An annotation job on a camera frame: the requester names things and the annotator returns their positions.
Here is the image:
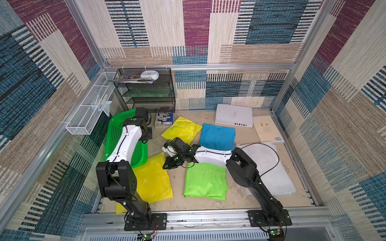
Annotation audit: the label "small yellow raincoat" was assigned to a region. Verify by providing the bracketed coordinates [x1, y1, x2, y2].
[161, 116, 202, 145]

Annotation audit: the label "large yellow raincoat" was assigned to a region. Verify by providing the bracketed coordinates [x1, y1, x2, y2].
[133, 153, 173, 204]

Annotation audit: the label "green perforated plastic basket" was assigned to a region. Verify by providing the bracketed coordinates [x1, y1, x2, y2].
[104, 109, 148, 168]

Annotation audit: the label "blue raincoat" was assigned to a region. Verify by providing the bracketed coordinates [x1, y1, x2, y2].
[199, 124, 236, 151]

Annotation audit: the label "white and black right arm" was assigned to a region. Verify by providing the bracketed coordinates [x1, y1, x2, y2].
[162, 138, 292, 227]

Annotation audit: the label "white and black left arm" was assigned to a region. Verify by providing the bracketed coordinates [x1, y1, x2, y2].
[96, 107, 154, 231]

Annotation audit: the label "lime green folded raincoat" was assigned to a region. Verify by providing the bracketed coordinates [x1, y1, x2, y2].
[184, 163, 229, 201]

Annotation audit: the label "white folded raincoat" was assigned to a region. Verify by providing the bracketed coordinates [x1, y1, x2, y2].
[236, 142, 296, 196]

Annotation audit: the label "magazines on shelf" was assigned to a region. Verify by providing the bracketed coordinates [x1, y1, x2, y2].
[110, 74, 154, 84]

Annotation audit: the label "white round object on shelf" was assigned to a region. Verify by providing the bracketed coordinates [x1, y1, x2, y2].
[140, 70, 159, 81]

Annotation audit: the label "white flat box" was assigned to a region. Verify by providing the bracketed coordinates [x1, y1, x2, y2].
[215, 104, 253, 128]

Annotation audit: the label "beige paper booklet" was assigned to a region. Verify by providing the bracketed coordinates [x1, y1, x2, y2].
[253, 115, 284, 144]

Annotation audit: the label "black wire mesh shelf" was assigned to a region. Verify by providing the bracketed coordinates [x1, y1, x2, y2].
[113, 68, 176, 113]

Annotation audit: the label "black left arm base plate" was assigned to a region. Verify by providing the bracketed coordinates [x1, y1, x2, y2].
[124, 213, 168, 232]

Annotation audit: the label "white wire wall basket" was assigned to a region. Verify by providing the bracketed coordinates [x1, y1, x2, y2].
[66, 71, 115, 135]

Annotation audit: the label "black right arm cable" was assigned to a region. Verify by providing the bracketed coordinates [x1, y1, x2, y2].
[238, 142, 281, 178]

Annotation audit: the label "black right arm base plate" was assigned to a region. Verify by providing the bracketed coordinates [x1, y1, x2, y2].
[247, 209, 293, 227]

